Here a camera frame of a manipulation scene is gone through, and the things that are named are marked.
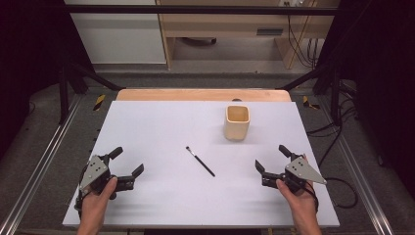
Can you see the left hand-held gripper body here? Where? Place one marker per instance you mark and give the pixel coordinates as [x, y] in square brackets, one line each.
[94, 170]

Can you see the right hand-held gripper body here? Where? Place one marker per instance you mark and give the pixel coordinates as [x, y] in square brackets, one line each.
[300, 171]

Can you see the person's right hand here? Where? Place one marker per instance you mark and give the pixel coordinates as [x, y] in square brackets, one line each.
[301, 202]

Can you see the person's left hand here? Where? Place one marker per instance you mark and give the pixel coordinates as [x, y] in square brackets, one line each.
[94, 204]

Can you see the beige square cup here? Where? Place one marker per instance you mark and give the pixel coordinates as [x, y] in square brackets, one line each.
[237, 125]

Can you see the yellow black tape marker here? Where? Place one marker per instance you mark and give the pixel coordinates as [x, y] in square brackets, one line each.
[99, 102]
[309, 102]

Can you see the thin black brush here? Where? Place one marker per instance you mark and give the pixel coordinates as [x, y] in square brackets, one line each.
[200, 162]

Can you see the wooden board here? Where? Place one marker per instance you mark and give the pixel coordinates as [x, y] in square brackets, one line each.
[202, 95]

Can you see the white cabinet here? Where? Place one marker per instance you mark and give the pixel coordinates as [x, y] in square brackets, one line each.
[120, 36]

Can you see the light wooden desk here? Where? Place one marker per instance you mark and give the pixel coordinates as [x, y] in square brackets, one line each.
[225, 24]

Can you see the aluminium floor rail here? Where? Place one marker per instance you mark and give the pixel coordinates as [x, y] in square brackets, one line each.
[39, 169]
[357, 169]

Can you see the black metal frame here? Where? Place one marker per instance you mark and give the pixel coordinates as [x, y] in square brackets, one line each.
[202, 9]

